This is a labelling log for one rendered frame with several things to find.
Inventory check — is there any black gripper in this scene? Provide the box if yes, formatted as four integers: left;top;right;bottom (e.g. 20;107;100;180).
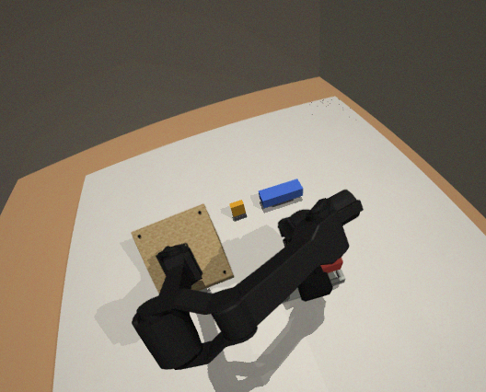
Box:
298;266;333;301

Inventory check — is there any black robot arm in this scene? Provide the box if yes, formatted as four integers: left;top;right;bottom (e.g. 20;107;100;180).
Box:
132;189;363;370

